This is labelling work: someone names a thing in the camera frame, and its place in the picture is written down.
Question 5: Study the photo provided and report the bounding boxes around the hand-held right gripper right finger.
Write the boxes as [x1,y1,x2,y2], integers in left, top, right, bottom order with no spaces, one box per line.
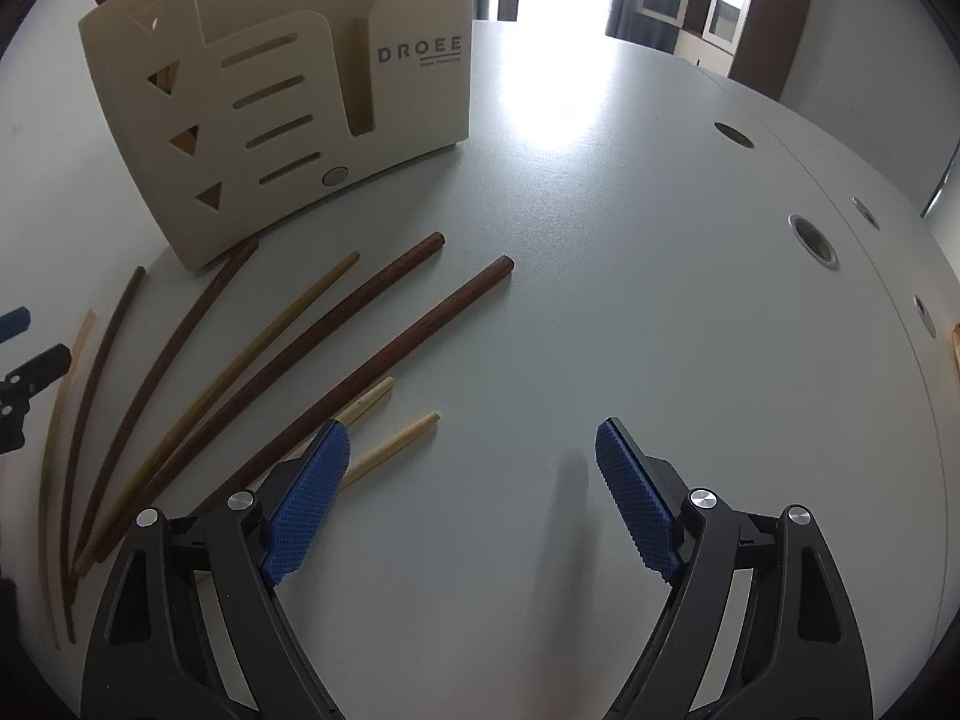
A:
[596,416,875,720]

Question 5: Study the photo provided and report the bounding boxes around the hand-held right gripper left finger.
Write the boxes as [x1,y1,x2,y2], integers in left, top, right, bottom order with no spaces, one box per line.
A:
[81,420,353,720]

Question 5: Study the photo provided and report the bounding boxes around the light bamboo chopstick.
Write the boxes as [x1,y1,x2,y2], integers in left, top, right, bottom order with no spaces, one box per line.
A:
[339,411,441,490]
[37,310,98,650]
[336,377,396,427]

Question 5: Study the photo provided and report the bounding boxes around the olive bamboo chopstick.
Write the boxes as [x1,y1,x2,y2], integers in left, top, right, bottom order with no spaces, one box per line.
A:
[73,251,362,577]

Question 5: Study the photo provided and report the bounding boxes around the thick dark wooden chopstick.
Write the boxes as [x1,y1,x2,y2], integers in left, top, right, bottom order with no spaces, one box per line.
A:
[191,255,517,518]
[90,231,447,552]

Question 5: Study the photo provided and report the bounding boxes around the cream utensil holder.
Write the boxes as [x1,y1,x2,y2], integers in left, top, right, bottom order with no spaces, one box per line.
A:
[79,0,475,271]

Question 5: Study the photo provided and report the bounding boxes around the large metal table grommet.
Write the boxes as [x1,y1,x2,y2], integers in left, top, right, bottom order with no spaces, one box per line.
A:
[787,214,841,269]

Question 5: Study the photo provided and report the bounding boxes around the glass door cabinet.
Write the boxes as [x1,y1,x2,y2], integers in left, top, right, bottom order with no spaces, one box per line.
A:
[637,0,818,102]

